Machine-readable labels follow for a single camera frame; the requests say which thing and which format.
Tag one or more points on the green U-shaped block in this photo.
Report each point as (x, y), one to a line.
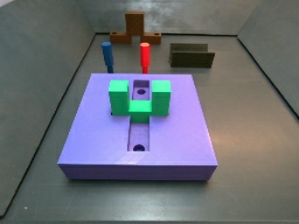
(139, 109)

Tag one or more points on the black angle bracket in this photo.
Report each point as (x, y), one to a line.
(190, 55)

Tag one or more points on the blue peg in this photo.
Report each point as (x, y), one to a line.
(109, 57)

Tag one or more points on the brown T-shaped block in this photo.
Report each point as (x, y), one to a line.
(135, 28)

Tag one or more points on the purple base board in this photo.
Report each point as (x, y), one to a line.
(177, 153)

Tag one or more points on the red peg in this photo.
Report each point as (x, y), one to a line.
(145, 56)

